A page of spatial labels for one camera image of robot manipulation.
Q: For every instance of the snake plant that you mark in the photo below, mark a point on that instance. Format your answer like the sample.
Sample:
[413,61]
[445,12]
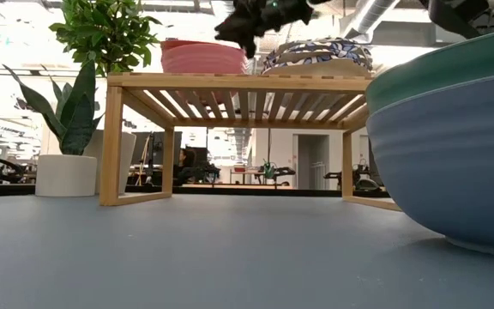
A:
[75,124]

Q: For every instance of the tall white pot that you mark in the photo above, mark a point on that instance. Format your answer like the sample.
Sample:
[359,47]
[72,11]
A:
[128,159]

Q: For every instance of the short white round pot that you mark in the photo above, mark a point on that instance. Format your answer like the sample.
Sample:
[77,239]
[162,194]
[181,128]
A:
[66,176]

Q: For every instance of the pink ribbed bowl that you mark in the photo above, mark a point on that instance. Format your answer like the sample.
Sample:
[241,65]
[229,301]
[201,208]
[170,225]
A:
[202,58]

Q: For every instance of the wooden background table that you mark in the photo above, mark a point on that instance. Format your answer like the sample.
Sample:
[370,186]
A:
[238,186]

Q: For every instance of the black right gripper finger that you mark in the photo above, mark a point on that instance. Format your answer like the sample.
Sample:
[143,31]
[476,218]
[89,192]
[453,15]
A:
[250,45]
[232,31]

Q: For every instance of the blue ribbed bowl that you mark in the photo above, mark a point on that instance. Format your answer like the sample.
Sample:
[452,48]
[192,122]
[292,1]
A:
[453,167]

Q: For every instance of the slatted bamboo shelf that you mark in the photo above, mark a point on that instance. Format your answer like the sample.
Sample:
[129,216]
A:
[238,81]

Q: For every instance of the person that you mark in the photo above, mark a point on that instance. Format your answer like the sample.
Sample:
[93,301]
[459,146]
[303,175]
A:
[185,167]

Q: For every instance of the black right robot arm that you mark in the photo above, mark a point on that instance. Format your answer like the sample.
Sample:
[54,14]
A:
[457,15]

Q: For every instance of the silver ceiling duct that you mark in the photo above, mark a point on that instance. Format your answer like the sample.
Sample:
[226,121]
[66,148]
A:
[369,17]

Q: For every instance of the green ribbed bowl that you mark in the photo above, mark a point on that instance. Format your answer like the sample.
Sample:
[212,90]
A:
[444,70]

